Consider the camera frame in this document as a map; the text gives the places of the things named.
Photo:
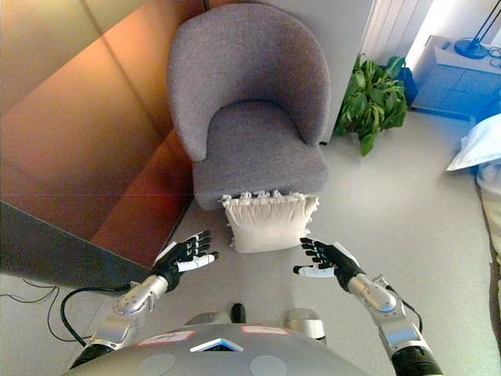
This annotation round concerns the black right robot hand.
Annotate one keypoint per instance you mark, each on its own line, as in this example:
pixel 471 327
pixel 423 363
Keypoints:
pixel 332 260

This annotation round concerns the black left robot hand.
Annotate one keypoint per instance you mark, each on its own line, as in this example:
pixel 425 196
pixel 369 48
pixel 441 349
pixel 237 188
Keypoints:
pixel 176 258

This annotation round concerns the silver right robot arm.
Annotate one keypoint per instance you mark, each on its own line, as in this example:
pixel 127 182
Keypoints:
pixel 395 321

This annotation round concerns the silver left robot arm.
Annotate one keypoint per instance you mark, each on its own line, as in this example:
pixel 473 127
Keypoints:
pixel 125 313

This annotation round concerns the white fringed pillow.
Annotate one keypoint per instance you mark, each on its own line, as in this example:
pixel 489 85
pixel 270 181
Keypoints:
pixel 270 224

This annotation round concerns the white bed pillow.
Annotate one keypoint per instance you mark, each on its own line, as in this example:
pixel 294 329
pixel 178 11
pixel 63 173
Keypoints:
pixel 479 145

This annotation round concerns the silver robot leg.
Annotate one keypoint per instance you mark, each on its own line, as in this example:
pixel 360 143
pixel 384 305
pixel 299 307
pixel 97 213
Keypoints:
pixel 305 323

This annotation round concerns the black robot foot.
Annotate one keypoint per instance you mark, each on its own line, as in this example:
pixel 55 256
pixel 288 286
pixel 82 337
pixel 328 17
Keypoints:
pixel 238 312

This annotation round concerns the silver robot torso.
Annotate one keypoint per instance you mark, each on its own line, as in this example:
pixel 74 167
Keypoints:
pixel 219 348

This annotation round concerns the brown wooden cabinet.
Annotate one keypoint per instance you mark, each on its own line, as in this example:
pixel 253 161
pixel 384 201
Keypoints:
pixel 90 117

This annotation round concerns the green potted plant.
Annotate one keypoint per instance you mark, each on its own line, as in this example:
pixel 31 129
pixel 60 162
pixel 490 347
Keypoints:
pixel 372 98

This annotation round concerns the grey fabric armchair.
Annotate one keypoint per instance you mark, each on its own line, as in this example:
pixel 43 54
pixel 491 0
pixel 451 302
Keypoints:
pixel 250 98

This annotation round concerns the white bedside cabinet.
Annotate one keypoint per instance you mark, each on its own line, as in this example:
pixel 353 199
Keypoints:
pixel 454 82

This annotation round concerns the blue lamp base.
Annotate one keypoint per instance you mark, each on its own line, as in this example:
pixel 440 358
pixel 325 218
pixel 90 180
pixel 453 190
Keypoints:
pixel 469 47

